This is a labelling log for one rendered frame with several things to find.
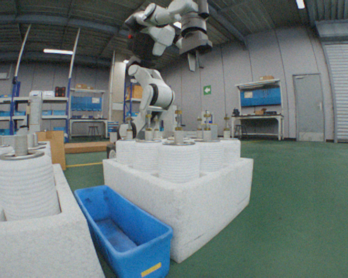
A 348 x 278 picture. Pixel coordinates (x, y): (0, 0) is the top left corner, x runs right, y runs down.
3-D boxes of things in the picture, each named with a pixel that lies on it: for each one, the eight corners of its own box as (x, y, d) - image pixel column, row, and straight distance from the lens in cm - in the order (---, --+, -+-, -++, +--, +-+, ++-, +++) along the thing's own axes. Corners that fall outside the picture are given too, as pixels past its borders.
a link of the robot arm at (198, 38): (172, 54, 55) (171, 27, 62) (191, 62, 61) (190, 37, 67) (201, 40, 48) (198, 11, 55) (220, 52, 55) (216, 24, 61)
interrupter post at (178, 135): (174, 144, 37) (174, 131, 37) (184, 144, 37) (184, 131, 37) (173, 145, 35) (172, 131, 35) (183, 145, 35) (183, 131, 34)
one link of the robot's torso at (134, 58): (122, 70, 147) (128, 52, 144) (135, 73, 152) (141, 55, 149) (133, 80, 122) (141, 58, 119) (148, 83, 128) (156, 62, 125)
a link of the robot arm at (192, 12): (175, 26, 60) (174, 5, 68) (196, 36, 67) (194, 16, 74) (199, 10, 55) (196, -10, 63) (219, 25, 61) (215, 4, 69)
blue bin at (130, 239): (80, 225, 54) (73, 190, 49) (111, 217, 56) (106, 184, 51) (131, 300, 33) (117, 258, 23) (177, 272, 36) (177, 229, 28)
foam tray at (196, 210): (107, 204, 65) (102, 159, 60) (178, 183, 85) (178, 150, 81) (178, 264, 38) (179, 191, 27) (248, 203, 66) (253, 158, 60)
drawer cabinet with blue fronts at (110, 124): (103, 138, 650) (103, 121, 651) (114, 138, 665) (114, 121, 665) (107, 139, 594) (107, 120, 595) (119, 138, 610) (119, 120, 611)
